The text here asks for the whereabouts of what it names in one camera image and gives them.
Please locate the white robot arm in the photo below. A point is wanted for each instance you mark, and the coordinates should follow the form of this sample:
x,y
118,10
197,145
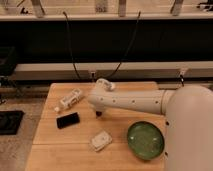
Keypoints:
x,y
189,120

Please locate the green ceramic bowl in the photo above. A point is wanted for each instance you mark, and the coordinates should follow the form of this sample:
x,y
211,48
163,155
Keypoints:
x,y
145,140

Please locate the clear plastic bottle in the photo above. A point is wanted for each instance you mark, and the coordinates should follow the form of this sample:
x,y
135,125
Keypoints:
x,y
69,100

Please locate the black smartphone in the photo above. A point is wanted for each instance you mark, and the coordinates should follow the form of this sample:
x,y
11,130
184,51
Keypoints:
x,y
67,120

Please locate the white rectangular box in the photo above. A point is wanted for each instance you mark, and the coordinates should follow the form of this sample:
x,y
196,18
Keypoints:
x,y
101,140

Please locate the wooden table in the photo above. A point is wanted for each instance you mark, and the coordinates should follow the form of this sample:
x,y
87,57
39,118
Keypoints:
x,y
69,149

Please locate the black floor mat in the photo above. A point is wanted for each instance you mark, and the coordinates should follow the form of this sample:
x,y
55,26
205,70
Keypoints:
x,y
10,122

